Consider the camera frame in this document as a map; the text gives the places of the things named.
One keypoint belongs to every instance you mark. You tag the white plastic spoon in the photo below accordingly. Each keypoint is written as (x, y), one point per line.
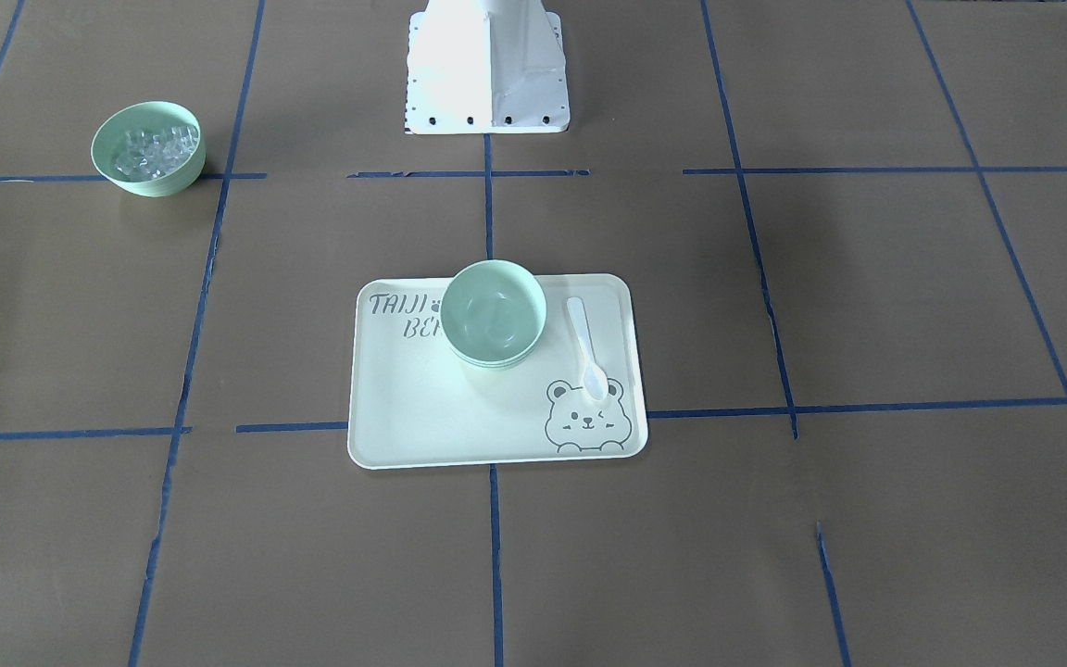
(593, 378)

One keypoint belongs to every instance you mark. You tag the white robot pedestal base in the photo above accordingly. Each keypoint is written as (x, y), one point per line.
(486, 67)

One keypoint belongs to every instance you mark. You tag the pale green bear tray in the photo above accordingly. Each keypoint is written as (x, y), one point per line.
(413, 404)

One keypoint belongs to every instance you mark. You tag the green bowl on tray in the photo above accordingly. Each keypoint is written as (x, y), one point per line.
(498, 367)

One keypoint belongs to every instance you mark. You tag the green bowl with ice cubes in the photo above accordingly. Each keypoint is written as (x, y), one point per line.
(154, 149)

